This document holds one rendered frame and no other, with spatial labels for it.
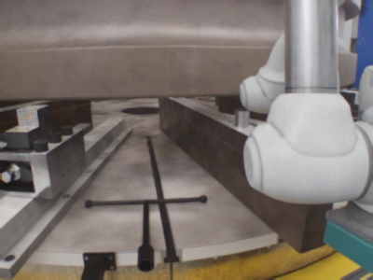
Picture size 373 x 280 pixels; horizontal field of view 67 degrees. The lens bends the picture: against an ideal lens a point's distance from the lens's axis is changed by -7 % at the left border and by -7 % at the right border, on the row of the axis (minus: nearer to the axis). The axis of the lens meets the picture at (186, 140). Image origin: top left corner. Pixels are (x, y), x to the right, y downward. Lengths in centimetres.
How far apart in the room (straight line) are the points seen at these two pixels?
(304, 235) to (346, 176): 74
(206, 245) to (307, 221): 42
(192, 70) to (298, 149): 115
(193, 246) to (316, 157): 87
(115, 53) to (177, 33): 37
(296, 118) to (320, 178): 11
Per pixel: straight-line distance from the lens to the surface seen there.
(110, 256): 130
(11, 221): 138
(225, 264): 147
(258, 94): 83
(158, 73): 159
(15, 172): 156
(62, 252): 137
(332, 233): 75
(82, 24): 179
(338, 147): 56
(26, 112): 159
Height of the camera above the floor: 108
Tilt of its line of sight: 16 degrees down
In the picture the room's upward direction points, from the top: straight up
